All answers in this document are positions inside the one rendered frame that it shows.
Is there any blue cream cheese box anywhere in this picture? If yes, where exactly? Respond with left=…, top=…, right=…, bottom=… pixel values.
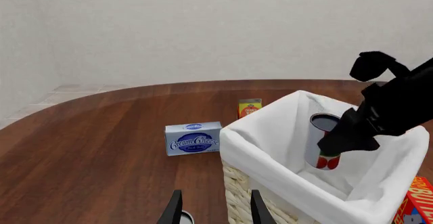
left=164, top=120, right=223, bottom=157

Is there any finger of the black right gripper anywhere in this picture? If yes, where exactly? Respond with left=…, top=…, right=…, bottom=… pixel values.
left=316, top=107, right=381, bottom=156

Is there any yellow orange juice carton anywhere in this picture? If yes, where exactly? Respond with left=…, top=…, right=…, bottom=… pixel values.
left=237, top=98, right=263, bottom=120

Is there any red butter box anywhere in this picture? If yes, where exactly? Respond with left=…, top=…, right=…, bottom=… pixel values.
left=392, top=175, right=433, bottom=224

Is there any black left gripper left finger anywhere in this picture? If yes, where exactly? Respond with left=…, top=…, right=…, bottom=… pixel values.
left=157, top=189, right=184, bottom=224

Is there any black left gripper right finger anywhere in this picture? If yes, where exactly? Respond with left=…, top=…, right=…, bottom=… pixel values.
left=250, top=189, right=273, bottom=224

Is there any wicker basket with white liner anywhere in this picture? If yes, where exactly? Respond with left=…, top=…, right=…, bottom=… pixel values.
left=219, top=89, right=431, bottom=224

